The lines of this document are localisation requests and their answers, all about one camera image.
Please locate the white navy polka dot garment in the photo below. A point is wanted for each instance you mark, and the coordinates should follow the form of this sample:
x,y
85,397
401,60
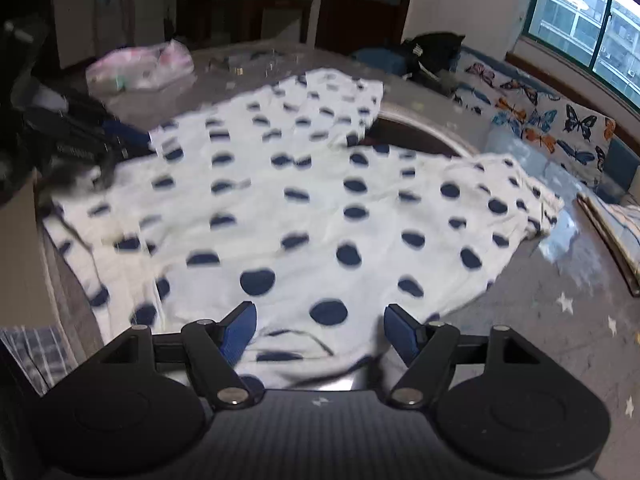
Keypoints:
x,y
271,197

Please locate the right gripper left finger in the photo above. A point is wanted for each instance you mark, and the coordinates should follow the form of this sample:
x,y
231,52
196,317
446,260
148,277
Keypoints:
x,y
212,351

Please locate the blue sofa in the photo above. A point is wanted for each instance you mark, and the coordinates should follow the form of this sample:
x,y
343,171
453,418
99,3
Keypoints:
x,y
621,164

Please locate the folded striped cloth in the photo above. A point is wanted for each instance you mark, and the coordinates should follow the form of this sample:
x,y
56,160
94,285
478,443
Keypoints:
x,y
618,226

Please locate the green framed window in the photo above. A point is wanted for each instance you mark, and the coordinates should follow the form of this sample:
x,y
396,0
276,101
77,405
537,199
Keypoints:
x,y
601,36

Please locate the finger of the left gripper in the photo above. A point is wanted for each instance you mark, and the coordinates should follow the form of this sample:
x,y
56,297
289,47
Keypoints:
x,y
119,136
76,161

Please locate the butterfly print pillow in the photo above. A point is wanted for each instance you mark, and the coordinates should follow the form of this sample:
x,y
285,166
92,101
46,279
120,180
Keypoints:
x,y
573,136

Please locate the black bag on sofa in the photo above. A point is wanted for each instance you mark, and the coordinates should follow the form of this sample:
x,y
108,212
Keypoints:
x,y
429,58

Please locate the pink white plastic bag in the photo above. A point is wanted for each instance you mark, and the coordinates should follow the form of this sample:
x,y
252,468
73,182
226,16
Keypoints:
x,y
139,68

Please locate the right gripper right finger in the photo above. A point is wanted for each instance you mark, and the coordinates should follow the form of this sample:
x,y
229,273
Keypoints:
x,y
428,353

